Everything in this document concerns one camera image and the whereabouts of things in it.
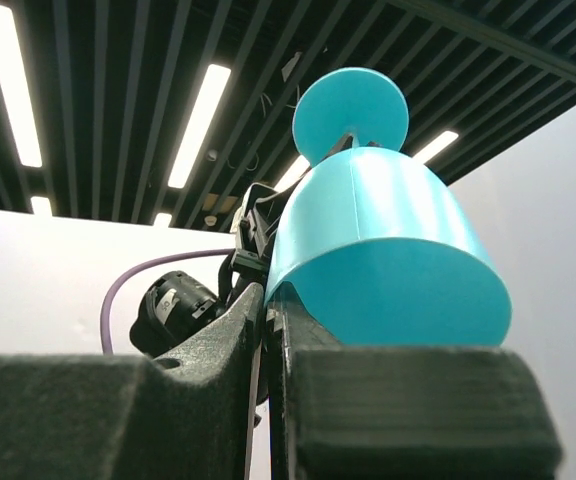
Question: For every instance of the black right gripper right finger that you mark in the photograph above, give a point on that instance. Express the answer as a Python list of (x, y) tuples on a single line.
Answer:
[(350, 412)]

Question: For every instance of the blue wine glass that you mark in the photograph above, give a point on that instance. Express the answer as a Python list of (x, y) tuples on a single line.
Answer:
[(376, 246)]

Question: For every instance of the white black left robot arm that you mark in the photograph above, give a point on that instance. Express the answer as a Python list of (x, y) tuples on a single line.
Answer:
[(177, 306)]

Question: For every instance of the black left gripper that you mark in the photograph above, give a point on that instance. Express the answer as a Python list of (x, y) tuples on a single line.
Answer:
[(255, 231)]

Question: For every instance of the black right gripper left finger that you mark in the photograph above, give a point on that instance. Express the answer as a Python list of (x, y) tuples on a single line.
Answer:
[(185, 415)]

